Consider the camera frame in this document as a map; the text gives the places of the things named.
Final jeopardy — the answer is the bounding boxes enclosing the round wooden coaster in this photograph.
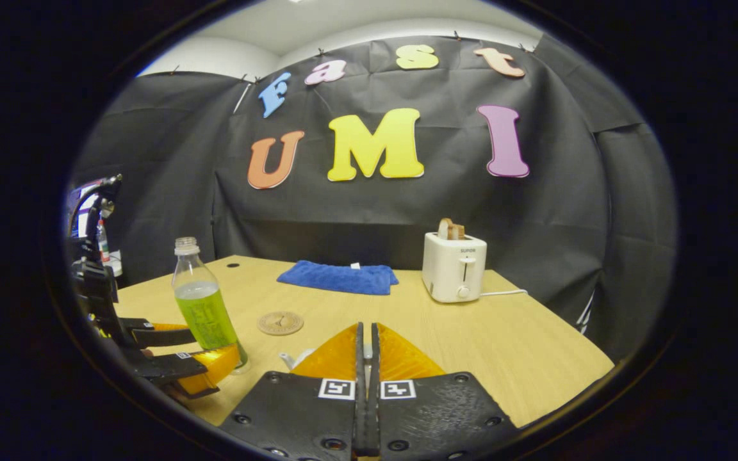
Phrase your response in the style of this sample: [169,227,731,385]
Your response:
[257,311,304,336]

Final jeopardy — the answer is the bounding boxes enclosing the white ceramic teacup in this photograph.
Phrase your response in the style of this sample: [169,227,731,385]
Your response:
[279,348,316,371]

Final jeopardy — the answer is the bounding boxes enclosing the green label water bottle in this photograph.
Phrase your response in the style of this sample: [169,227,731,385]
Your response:
[172,237,249,373]

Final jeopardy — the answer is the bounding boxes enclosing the blue towel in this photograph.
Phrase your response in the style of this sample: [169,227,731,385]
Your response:
[277,259,400,296]

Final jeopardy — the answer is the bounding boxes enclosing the white toaster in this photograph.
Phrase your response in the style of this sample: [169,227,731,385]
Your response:
[422,232,488,303]

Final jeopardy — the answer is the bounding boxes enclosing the computer monitor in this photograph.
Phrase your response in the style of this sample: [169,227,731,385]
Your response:
[65,182,103,239]

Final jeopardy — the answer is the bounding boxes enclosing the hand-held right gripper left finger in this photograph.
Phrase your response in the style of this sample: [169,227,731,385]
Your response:
[218,322,368,461]

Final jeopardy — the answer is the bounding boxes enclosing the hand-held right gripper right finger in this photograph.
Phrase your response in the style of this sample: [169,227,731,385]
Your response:
[369,322,520,461]

